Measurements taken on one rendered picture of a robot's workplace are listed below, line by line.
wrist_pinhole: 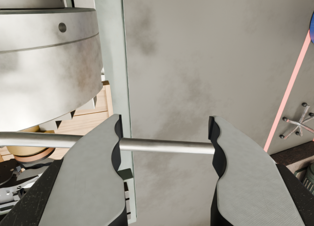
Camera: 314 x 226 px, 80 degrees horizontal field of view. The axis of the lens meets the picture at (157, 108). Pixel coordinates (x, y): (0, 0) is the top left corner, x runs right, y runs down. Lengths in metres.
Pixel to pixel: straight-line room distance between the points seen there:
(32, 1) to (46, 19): 0.05
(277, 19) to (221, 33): 0.60
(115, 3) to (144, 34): 0.64
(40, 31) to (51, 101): 0.08
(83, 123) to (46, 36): 0.45
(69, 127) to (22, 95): 0.43
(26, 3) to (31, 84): 0.10
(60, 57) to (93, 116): 0.41
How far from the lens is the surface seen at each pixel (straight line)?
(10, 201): 0.55
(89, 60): 0.30
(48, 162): 0.52
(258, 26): 2.08
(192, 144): 0.19
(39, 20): 0.25
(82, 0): 0.59
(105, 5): 0.92
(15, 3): 0.29
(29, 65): 0.25
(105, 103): 0.63
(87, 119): 0.66
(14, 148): 0.43
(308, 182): 3.55
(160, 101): 1.74
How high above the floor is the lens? 1.45
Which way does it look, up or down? 56 degrees down
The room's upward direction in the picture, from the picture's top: 144 degrees clockwise
